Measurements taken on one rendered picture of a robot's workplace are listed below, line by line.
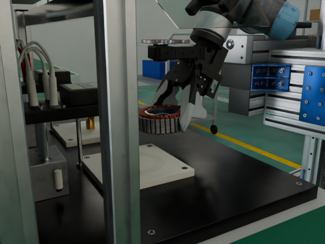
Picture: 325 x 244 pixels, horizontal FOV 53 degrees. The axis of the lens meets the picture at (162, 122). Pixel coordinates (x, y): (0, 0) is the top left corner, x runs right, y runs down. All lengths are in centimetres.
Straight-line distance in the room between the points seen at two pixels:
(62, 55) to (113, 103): 566
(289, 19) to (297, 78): 43
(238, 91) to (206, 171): 64
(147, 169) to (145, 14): 603
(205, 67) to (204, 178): 24
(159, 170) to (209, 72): 24
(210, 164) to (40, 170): 29
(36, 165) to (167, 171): 20
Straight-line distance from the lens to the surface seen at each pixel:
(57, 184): 48
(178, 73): 67
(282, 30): 73
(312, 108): 112
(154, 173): 52
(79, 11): 39
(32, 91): 46
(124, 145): 32
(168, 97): 72
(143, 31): 647
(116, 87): 29
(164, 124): 61
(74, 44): 599
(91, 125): 76
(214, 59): 70
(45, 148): 48
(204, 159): 61
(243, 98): 115
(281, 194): 51
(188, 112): 61
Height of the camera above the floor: 99
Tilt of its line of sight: 15 degrees down
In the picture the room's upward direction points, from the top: straight up
